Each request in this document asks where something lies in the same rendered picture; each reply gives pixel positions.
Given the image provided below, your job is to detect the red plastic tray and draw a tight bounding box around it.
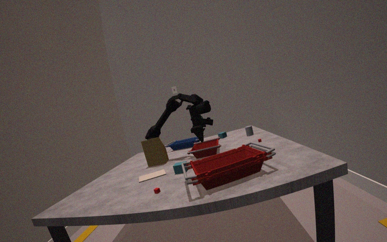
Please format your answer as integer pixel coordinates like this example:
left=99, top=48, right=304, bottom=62
left=190, top=138, right=220, bottom=159

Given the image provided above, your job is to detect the teal block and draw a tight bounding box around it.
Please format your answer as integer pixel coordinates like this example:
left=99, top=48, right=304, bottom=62
left=218, top=132, right=227, bottom=139
left=173, top=161, right=188, bottom=174

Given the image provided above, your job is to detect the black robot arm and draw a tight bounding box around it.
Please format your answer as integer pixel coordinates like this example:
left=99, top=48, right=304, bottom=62
left=145, top=94, right=213, bottom=140

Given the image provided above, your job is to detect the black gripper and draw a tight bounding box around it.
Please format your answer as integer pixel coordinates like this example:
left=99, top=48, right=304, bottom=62
left=191, top=115, right=206, bottom=142

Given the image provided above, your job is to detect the grey cylinder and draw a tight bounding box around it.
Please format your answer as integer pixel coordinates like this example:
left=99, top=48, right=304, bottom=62
left=245, top=126, right=254, bottom=136

